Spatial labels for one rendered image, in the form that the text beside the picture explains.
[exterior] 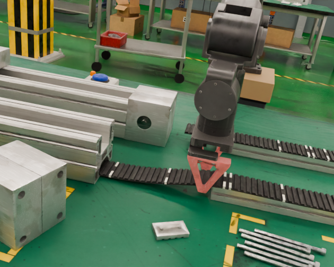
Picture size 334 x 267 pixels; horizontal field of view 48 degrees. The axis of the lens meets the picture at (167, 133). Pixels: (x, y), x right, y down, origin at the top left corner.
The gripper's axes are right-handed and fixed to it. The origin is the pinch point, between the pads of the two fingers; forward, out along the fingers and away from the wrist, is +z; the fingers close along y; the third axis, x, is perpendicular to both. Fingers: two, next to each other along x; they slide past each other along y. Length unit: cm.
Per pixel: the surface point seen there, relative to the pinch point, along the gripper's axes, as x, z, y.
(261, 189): 9.9, 0.0, 0.6
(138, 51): -81, 51, -306
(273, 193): 12.0, 0.0, 0.9
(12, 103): -37.4, -5.2, -3.2
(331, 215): 21.8, 1.3, 1.8
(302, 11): 88, 2, -462
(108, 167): -17.4, 2.3, -0.4
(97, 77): -30.5, -4.4, -30.5
